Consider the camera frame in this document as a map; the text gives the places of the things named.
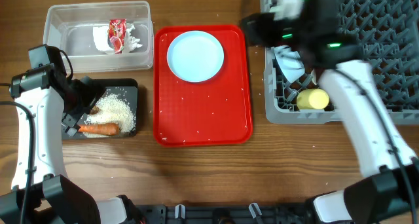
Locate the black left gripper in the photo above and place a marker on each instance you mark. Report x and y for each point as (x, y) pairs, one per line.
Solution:
(91, 92)

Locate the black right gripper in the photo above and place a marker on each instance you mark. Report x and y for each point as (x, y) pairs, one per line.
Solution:
(258, 19)

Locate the orange carrot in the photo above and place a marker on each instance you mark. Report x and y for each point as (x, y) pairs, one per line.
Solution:
(108, 129)

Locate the light blue rice bowl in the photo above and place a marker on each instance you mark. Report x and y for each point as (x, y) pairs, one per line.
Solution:
(289, 62)

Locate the white rice pile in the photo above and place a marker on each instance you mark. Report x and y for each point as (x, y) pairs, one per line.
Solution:
(112, 109)

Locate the light blue plate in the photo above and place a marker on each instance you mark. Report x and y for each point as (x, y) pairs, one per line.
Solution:
(195, 56)

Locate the yellow plastic cup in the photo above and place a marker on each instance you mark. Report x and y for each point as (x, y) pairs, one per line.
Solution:
(312, 99)

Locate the white napkin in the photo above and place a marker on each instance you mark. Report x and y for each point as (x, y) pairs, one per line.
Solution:
(101, 42)

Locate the red snack wrapper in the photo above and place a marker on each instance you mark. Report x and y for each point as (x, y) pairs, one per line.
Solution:
(116, 34)

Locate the white plastic spoon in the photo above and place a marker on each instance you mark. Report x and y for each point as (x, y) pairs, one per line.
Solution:
(314, 77)

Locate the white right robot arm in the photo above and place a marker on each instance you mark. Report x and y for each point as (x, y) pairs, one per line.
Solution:
(389, 167)

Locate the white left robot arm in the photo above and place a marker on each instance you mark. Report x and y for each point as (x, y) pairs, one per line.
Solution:
(49, 103)

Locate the black waste tray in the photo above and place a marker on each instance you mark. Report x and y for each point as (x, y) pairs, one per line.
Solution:
(128, 90)

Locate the grey dishwasher rack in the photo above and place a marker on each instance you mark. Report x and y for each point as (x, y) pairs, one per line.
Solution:
(387, 30)

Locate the brown food scrap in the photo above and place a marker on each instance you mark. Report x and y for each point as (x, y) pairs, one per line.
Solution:
(94, 110)

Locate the clear plastic bin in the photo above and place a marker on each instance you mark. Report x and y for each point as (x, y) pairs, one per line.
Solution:
(69, 27)

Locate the red plastic tray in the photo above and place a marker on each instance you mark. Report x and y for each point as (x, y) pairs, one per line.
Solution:
(215, 112)

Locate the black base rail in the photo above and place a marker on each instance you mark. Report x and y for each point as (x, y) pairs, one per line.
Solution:
(252, 213)

